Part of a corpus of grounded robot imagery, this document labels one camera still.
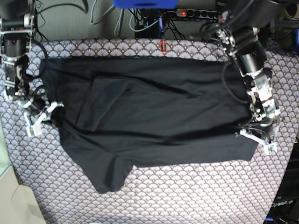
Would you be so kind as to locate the orange table clamp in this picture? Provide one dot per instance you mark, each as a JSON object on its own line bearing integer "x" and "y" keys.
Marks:
{"x": 163, "y": 46}

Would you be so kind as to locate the beige cabinet corner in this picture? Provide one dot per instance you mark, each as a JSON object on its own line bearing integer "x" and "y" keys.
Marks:
{"x": 18, "y": 204}

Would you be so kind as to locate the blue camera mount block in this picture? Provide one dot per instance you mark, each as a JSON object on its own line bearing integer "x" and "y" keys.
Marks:
{"x": 145, "y": 4}

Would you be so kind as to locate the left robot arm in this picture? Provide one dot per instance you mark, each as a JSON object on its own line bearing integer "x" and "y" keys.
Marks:
{"x": 238, "y": 27}

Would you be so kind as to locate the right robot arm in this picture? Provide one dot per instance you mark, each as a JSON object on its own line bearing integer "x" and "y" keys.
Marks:
{"x": 18, "y": 21}

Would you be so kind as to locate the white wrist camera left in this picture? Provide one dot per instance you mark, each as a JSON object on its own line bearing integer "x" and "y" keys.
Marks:
{"x": 269, "y": 148}

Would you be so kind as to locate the dark T-shirt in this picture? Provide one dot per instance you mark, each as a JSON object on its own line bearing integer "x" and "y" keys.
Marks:
{"x": 146, "y": 112}

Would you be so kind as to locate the black power strip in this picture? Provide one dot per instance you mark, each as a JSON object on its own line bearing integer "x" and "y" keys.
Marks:
{"x": 197, "y": 14}

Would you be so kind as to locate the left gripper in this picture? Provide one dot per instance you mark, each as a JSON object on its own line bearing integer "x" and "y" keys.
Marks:
{"x": 265, "y": 137}

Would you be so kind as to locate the fan-patterned tablecloth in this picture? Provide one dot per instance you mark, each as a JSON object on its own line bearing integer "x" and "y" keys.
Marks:
{"x": 234, "y": 192}

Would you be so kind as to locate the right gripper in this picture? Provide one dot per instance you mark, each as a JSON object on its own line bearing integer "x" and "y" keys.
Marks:
{"x": 52, "y": 112}

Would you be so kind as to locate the black OpenArm box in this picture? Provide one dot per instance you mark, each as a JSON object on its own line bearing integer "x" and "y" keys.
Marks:
{"x": 285, "y": 208}

